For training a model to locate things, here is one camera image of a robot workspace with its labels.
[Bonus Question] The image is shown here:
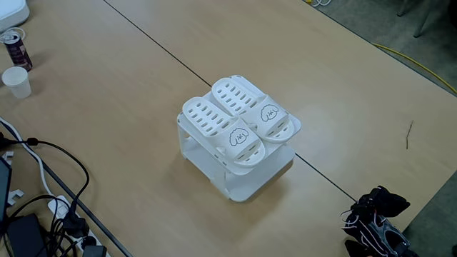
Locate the white slipper with dog print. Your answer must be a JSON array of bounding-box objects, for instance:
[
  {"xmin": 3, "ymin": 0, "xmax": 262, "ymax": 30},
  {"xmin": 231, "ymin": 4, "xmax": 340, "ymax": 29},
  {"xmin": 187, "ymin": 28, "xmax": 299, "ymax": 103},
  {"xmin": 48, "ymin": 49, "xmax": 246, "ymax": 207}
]
[
  {"xmin": 181, "ymin": 96, "xmax": 267, "ymax": 168},
  {"xmin": 211, "ymin": 77, "xmax": 296, "ymax": 144}
]

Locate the white plastic shoe rack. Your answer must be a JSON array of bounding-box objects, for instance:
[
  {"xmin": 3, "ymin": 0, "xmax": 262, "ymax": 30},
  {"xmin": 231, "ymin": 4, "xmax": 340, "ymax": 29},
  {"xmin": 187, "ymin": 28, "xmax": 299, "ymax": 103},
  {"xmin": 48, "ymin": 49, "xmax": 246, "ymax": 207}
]
[{"xmin": 176, "ymin": 74, "xmax": 302, "ymax": 203}]

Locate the grey chair leg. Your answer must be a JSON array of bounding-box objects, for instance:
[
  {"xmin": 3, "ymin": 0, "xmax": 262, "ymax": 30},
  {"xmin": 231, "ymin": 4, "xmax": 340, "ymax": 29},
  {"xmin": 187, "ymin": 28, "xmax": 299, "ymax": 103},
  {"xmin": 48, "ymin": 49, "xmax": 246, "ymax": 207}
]
[
  {"xmin": 413, "ymin": 0, "xmax": 437, "ymax": 39},
  {"xmin": 396, "ymin": 0, "xmax": 412, "ymax": 17}
]

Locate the black plug adapter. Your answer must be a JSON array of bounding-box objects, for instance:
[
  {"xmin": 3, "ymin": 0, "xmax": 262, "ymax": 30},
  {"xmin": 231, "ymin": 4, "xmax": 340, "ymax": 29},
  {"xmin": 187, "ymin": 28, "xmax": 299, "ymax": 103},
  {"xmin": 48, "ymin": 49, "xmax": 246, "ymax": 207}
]
[{"xmin": 81, "ymin": 243, "xmax": 109, "ymax": 257}]

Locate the black power plug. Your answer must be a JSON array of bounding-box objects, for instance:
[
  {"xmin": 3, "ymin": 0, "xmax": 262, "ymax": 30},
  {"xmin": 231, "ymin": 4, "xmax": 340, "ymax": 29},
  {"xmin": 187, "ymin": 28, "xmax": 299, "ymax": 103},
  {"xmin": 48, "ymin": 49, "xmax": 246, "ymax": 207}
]
[{"xmin": 62, "ymin": 213, "xmax": 91, "ymax": 239}]

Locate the white power strip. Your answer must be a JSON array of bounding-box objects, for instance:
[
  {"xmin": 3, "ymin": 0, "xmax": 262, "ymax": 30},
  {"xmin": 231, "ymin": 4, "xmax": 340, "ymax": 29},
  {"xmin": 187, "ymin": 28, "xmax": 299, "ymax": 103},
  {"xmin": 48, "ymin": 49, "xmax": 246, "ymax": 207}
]
[{"xmin": 46, "ymin": 195, "xmax": 112, "ymax": 257}]

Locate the black power brick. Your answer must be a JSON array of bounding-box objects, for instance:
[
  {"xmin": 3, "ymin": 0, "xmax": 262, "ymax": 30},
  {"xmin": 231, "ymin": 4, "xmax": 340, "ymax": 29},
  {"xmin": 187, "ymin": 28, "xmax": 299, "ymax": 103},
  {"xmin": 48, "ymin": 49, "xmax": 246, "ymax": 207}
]
[{"xmin": 6, "ymin": 213, "xmax": 49, "ymax": 257}]

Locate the dark laptop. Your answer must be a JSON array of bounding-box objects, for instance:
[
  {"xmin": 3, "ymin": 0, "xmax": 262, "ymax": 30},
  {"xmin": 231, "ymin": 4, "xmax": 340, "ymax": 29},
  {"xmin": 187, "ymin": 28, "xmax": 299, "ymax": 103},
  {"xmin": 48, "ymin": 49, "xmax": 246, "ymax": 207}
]
[{"xmin": 0, "ymin": 156, "xmax": 13, "ymax": 224}]

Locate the white paper cup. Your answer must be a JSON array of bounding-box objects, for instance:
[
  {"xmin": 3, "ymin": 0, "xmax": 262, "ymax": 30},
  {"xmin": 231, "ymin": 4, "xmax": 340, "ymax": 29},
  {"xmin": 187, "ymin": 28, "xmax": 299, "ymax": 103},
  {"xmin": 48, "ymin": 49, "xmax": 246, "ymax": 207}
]
[{"xmin": 1, "ymin": 66, "xmax": 33, "ymax": 100}]

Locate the yellow cable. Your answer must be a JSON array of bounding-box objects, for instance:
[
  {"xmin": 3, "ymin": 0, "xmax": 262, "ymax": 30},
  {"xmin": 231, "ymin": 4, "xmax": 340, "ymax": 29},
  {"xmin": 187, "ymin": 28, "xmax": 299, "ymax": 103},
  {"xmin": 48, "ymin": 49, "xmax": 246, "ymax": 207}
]
[{"xmin": 371, "ymin": 42, "xmax": 457, "ymax": 96}]

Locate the white power strip cord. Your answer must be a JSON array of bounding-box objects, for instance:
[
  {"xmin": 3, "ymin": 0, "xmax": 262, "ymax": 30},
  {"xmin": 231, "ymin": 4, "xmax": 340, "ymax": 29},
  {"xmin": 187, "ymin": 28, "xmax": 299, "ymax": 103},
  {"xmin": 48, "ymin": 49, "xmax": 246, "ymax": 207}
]
[{"xmin": 0, "ymin": 117, "xmax": 55, "ymax": 198}]

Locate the black cable with ferrite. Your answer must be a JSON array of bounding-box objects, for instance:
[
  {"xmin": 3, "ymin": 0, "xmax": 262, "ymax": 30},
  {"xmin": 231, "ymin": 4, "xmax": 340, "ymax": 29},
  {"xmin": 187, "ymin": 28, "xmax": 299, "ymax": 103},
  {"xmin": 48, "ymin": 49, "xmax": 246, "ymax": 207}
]
[{"xmin": 0, "ymin": 131, "xmax": 91, "ymax": 218}]

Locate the thin white coiled cable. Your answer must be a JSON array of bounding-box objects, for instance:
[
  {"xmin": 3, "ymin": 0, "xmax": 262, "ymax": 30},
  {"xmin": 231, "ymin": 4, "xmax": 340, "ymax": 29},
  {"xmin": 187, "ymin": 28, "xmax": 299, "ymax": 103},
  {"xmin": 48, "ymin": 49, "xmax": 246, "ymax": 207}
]
[{"xmin": 0, "ymin": 26, "xmax": 27, "ymax": 44}]

